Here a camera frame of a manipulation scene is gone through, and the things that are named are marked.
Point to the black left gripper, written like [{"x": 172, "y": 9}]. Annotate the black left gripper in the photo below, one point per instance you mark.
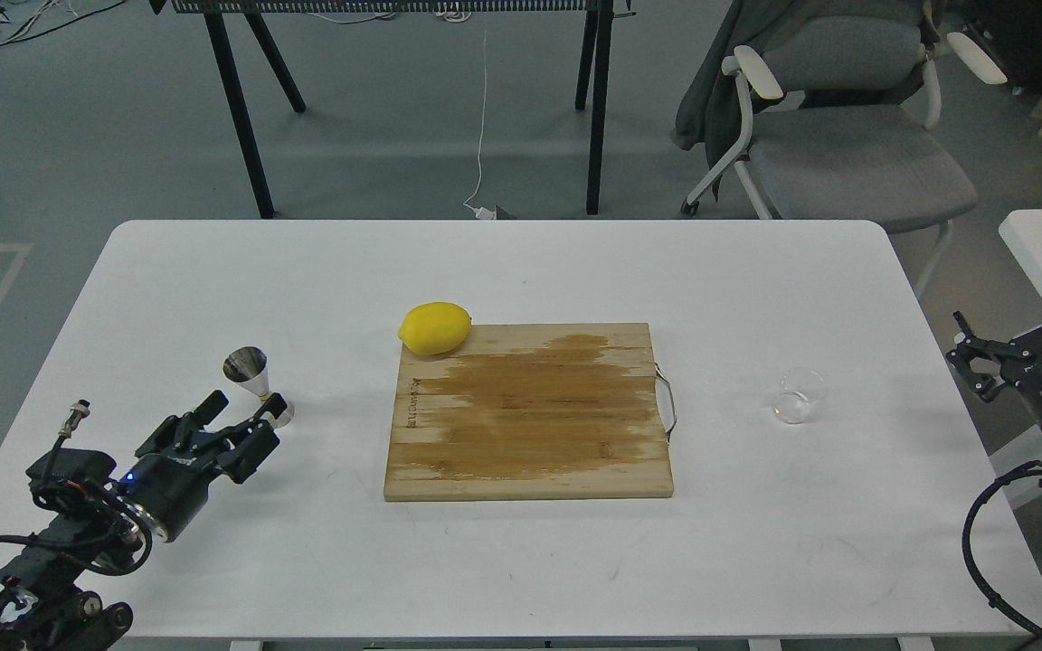
[{"x": 168, "y": 486}]

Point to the steel double jigger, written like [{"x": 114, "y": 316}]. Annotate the steel double jigger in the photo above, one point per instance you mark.
[{"x": 247, "y": 367}]

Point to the black frame table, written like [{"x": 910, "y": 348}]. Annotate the black frame table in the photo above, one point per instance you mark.
[{"x": 284, "y": 103}]

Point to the wooden cutting board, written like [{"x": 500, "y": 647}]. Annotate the wooden cutting board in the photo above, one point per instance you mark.
[{"x": 545, "y": 411}]

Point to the grey office chair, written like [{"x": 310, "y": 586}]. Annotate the grey office chair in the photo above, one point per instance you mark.
[{"x": 836, "y": 124}]

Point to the clear glass cup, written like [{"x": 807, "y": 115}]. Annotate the clear glass cup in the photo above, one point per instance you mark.
[{"x": 799, "y": 396}]

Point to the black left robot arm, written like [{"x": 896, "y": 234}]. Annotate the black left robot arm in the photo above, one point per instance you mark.
[{"x": 109, "y": 525}]

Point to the yellow lemon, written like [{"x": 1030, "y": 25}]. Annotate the yellow lemon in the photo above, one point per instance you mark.
[{"x": 435, "y": 328}]

